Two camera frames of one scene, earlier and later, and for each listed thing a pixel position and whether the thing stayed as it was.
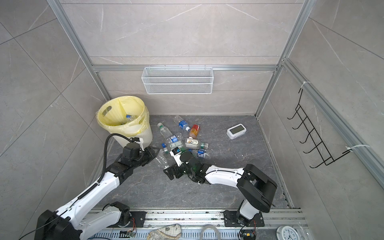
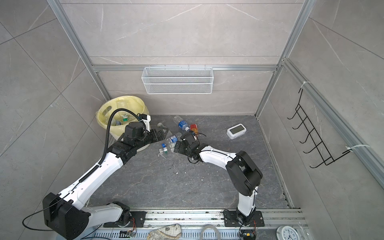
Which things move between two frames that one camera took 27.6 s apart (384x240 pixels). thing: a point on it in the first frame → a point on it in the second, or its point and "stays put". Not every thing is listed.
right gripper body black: x=180 y=171 → x=183 y=149
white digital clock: x=236 y=131 stays put
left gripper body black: x=143 y=158 → x=151 y=137
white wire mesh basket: x=178 y=80 stays put
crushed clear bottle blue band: x=175 y=138 stays put
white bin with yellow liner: x=127 y=115 stays put
